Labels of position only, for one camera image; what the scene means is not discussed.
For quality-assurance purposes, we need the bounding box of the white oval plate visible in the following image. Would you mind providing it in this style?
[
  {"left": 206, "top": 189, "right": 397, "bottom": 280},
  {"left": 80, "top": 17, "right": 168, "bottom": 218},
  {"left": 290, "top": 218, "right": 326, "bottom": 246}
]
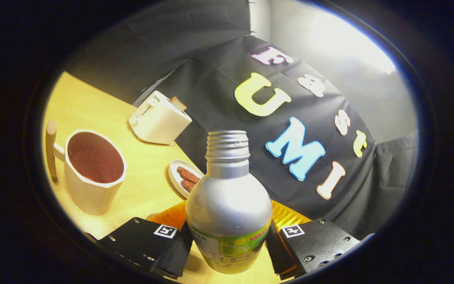
[{"left": 168, "top": 159, "right": 205, "bottom": 199}]

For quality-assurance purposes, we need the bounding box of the white cup with wooden handle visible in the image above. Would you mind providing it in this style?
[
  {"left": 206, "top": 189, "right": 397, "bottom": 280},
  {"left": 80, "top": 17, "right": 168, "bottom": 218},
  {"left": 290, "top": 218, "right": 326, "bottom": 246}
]
[{"left": 45, "top": 120, "right": 127, "bottom": 216}]

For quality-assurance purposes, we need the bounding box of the white toaster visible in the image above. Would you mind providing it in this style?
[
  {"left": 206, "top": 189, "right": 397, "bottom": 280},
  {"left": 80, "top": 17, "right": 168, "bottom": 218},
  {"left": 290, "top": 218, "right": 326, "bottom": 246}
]
[{"left": 128, "top": 91, "right": 192, "bottom": 145}]

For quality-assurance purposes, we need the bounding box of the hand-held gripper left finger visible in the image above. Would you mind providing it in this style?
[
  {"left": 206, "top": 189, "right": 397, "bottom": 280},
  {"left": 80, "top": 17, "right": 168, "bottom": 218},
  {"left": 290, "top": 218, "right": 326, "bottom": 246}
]
[{"left": 92, "top": 200, "right": 194, "bottom": 280}]

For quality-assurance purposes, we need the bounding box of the silver bottle with green label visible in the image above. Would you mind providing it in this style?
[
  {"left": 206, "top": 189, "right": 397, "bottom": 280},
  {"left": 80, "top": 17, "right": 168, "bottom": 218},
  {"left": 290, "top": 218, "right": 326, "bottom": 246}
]
[{"left": 185, "top": 131, "right": 273, "bottom": 275}]

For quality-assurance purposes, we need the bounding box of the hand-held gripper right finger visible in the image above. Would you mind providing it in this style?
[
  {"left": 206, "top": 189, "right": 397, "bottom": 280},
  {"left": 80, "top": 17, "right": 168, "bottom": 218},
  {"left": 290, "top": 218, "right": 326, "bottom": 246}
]
[{"left": 265, "top": 199, "right": 376, "bottom": 281}]

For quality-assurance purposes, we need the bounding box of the black backdrop cloth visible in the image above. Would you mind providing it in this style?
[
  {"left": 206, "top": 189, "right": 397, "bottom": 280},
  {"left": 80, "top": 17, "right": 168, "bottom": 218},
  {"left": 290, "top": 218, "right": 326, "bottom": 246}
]
[{"left": 60, "top": 0, "right": 419, "bottom": 240}]

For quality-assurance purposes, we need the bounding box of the wooden table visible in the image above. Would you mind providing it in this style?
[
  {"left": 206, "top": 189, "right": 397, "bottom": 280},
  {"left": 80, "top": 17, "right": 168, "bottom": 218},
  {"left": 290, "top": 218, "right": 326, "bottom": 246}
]
[{"left": 42, "top": 71, "right": 287, "bottom": 284}]

